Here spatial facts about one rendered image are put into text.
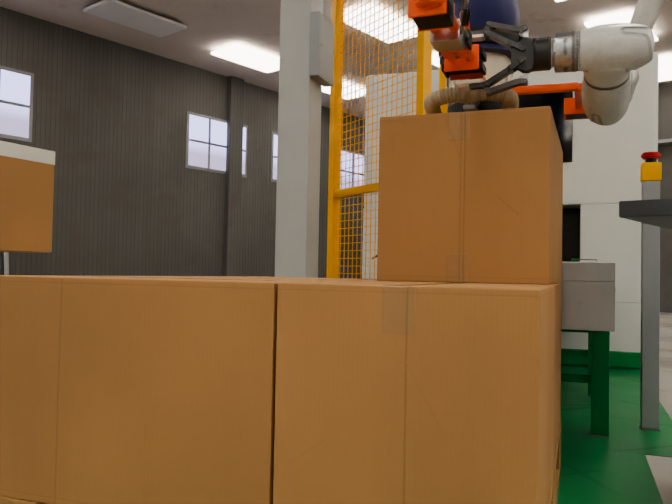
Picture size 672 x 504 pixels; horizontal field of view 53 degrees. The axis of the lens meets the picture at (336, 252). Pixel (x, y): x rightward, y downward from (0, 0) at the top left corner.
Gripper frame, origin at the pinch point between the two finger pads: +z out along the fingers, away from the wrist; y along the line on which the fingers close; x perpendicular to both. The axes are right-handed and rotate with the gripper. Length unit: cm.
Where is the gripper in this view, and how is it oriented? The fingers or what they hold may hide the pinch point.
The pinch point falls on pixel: (463, 61)
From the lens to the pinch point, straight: 172.4
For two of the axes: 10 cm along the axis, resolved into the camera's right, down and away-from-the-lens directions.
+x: 3.4, 0.3, 9.4
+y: -0.2, 10.0, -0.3
